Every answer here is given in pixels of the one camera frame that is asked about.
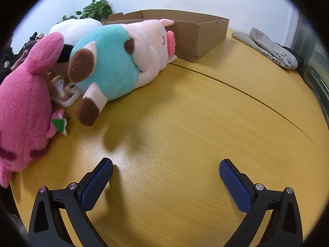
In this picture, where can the white panda plush toy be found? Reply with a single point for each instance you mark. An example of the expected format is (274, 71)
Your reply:
(74, 29)

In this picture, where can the pink plush toy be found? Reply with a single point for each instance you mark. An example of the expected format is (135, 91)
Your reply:
(23, 100)

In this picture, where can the black folded garment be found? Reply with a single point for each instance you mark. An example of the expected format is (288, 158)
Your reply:
(298, 59)

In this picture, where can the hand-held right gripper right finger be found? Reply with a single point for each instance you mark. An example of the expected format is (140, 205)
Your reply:
(235, 185)

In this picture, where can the grey folded garment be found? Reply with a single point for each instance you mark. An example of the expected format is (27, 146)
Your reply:
(259, 42)

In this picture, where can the teal and pink pig plush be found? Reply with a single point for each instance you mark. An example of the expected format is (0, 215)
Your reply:
(110, 64)

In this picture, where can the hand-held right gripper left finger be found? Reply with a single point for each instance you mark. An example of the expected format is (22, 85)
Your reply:
(95, 185)

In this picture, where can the cardboard box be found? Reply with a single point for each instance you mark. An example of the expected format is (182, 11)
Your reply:
(195, 38)

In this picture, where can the wooden desktop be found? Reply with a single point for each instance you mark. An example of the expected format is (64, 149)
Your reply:
(180, 133)

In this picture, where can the dark object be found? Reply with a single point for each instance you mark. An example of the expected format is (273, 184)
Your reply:
(33, 40)

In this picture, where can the glass partition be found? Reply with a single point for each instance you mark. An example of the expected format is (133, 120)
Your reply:
(313, 56)

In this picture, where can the large green potted plant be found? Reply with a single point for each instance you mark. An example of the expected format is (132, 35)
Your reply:
(99, 9)

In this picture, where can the phone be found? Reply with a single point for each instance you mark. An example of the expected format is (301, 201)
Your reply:
(65, 101)

